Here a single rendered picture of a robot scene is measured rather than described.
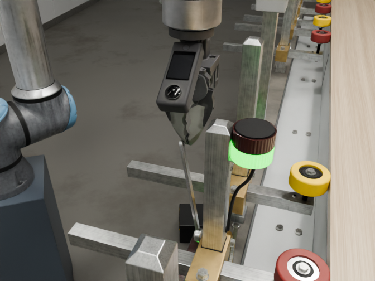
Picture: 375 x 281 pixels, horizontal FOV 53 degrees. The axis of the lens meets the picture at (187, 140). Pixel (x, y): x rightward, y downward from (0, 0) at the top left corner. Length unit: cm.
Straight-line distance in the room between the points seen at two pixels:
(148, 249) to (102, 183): 190
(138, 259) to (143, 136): 228
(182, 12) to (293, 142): 96
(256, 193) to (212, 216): 25
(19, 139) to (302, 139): 98
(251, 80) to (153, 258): 50
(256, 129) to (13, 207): 91
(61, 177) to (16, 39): 129
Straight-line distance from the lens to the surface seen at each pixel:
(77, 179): 228
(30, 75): 120
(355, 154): 91
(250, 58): 73
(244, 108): 77
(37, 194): 127
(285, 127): 152
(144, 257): 32
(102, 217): 201
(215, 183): 57
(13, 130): 121
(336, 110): 108
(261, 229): 106
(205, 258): 66
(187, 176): 67
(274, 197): 84
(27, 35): 116
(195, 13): 55
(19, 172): 128
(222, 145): 52
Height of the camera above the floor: 138
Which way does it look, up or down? 33 degrees down
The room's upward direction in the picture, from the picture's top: straight up
